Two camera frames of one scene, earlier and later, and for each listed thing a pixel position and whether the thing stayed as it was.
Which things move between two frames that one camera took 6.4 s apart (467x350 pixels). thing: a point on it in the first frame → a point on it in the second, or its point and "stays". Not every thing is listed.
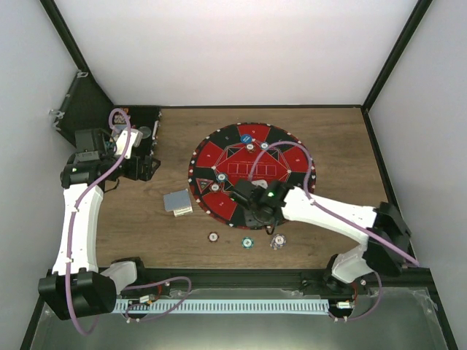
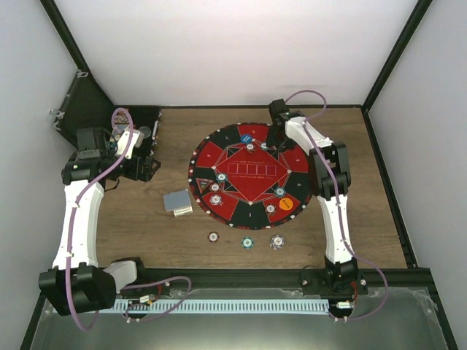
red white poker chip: (213, 237) stays
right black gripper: (250, 222) → (271, 141)
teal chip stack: (247, 242) stays
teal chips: (221, 177) stays
